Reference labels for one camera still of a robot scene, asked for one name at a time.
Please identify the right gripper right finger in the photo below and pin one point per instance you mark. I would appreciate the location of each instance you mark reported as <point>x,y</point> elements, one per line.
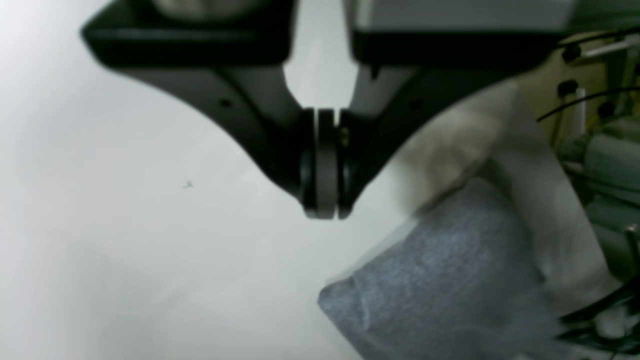
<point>417,58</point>

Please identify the grey T-shirt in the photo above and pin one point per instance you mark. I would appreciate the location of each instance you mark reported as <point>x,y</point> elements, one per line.
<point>462,285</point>

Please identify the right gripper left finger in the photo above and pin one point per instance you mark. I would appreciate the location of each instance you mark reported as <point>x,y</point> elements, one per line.
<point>231,71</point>

